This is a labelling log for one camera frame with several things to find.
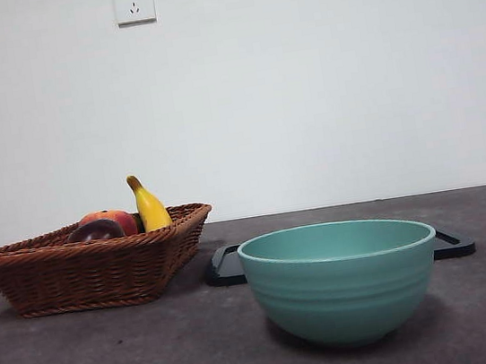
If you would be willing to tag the teal ribbed bowl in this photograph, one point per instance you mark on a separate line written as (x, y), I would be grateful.
(345, 299)

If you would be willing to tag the dark purple plum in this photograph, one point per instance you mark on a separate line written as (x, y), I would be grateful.
(94, 232)

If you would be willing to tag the yellow banana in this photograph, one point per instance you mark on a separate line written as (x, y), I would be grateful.
(151, 208)

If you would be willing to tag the black rectangular tray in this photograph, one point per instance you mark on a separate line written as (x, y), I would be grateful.
(224, 279)

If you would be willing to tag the red orange peach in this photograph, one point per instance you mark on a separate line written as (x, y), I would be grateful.
(105, 215)

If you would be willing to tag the brown wicker basket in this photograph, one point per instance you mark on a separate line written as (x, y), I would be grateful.
(84, 276)

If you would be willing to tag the white wall power socket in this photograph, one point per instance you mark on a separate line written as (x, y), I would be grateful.
(134, 3)

